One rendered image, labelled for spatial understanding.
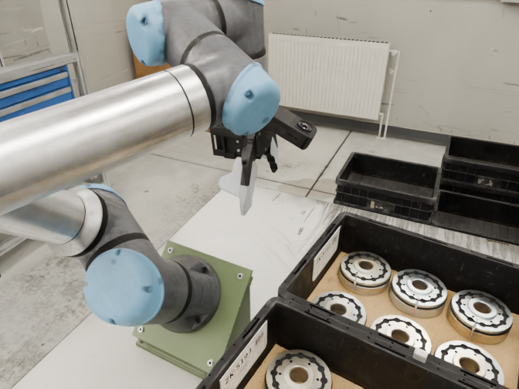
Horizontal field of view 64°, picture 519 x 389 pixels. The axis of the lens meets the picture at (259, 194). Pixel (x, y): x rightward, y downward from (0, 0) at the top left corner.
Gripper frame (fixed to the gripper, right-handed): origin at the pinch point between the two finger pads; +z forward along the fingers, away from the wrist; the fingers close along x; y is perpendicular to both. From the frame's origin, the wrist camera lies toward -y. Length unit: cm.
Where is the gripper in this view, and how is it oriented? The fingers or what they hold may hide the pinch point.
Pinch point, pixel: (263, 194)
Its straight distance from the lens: 73.9
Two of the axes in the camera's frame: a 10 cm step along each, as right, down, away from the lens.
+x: -3.7, 5.2, -7.7
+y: -9.3, -1.5, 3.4
